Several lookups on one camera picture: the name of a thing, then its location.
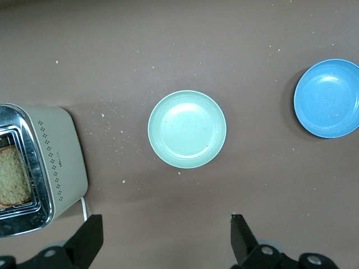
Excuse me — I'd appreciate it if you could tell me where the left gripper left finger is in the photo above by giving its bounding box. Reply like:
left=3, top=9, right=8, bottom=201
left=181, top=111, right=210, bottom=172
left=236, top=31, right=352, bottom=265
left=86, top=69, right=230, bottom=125
left=0, top=214, right=104, bottom=269

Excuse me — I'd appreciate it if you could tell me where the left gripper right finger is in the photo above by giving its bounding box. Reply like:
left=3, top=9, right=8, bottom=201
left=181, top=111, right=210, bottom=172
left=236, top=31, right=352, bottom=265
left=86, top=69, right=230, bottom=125
left=230, top=214, right=340, bottom=269

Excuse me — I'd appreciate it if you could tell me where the brown bread slice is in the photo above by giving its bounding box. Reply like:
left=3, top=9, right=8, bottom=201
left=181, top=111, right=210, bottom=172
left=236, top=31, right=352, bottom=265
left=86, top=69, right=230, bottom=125
left=0, top=145, right=33, bottom=210

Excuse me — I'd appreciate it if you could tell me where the light green round plate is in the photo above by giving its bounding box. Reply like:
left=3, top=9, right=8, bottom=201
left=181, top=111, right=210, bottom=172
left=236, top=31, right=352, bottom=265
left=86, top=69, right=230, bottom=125
left=147, top=90, right=227, bottom=169

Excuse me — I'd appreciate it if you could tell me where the blue round plate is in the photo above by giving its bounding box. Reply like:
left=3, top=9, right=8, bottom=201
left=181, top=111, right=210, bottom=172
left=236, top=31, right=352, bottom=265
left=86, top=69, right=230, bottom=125
left=293, top=58, right=359, bottom=139

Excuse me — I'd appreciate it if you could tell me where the beige chrome toaster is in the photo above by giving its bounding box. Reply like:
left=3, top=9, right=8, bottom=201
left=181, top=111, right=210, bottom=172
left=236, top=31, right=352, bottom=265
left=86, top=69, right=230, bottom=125
left=0, top=104, right=89, bottom=239

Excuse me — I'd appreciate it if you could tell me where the white toaster power cord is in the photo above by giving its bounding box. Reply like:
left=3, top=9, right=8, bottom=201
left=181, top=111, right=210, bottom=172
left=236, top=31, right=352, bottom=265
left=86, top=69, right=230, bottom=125
left=80, top=197, right=91, bottom=222

